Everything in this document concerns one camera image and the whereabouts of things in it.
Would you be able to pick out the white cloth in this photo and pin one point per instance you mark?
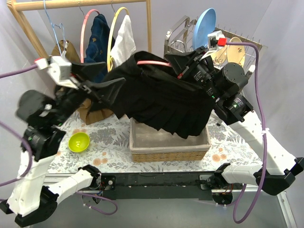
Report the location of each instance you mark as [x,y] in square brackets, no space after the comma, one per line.
[124,45]

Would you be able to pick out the pink hanger with denim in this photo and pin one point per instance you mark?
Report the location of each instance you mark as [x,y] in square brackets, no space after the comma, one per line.
[82,38]

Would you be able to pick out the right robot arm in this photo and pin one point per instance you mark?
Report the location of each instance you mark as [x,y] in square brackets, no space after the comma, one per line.
[279,167]

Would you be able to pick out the lime green bowl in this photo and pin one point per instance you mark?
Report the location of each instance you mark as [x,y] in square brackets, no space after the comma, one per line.
[79,142]

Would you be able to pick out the black skirt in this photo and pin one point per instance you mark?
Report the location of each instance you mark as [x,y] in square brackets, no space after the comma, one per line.
[153,95]

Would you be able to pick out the cream plate with flowers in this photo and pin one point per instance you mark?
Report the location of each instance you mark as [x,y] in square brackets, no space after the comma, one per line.
[236,54]

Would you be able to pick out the wicker basket with liner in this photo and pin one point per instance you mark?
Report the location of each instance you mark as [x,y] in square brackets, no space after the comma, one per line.
[149,145]

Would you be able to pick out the metal dish rack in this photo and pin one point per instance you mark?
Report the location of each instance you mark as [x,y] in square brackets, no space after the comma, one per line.
[180,35]

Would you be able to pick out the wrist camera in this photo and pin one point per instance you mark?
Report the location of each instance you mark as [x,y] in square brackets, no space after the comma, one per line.
[58,68]
[216,41]

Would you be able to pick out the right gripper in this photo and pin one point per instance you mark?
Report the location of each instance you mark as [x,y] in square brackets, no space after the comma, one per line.
[189,67]

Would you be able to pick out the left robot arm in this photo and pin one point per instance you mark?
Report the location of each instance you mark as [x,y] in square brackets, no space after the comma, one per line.
[31,201]

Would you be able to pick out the yellow hanger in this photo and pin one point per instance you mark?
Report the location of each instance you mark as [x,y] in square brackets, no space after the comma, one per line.
[111,36]

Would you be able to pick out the blue denim garment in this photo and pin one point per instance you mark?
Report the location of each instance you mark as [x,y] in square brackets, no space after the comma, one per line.
[98,42]

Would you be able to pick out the pink hanger of skirt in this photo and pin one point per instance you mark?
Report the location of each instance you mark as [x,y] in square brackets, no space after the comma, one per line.
[151,62]

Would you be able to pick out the floral table mat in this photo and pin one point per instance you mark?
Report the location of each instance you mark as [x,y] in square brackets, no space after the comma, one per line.
[109,149]

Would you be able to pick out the cream plate with dark spot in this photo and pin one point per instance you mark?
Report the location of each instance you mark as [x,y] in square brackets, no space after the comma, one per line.
[220,56]

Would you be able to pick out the wooden clothes rack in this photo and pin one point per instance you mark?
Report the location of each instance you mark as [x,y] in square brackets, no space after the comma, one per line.
[17,9]

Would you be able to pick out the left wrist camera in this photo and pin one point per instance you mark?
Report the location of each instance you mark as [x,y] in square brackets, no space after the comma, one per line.
[58,68]

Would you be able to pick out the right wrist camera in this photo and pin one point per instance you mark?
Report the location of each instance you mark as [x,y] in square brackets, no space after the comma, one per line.
[216,41]

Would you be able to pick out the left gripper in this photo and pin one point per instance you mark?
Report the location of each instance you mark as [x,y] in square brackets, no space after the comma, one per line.
[83,86]

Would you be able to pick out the blue plate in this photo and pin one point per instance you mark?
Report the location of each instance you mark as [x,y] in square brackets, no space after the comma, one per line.
[204,26]

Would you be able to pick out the brown garment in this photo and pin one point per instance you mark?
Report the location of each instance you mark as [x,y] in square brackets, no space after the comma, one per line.
[89,111]

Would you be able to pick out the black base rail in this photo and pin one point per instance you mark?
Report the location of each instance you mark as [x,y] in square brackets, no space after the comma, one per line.
[162,185]

